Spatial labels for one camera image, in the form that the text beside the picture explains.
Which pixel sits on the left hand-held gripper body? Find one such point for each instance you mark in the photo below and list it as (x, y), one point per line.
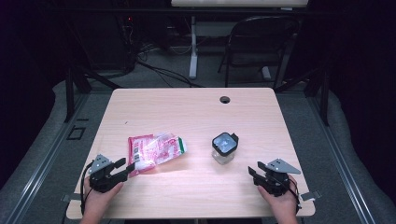
(101, 179)

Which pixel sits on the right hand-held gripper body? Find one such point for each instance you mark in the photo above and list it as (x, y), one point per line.
(275, 180)

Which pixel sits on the pink and white plastic bag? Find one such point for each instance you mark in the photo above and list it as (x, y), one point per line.
(155, 152)

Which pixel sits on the glass jar with black lid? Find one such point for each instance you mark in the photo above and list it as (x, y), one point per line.
(224, 146)

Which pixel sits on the person's left hand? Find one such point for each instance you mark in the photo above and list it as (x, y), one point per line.
(96, 203)

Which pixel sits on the person's right hand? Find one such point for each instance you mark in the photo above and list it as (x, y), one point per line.
(285, 207)

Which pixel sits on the grey tape piece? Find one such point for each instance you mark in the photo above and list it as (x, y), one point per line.
(309, 195)
(73, 197)

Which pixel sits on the black metal stand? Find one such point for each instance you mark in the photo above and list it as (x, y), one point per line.
(325, 99)
(69, 93)

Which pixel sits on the black folding chair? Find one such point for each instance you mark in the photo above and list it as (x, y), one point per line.
(249, 57)

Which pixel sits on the dark equipment with red light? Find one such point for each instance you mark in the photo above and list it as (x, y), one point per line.
(127, 40)

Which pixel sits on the white desk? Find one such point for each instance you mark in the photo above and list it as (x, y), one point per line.
(193, 46)

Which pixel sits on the black crossbar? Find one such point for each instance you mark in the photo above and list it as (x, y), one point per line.
(124, 11)

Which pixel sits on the grey metal rail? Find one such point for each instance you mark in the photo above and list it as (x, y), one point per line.
(342, 158)
(46, 158)

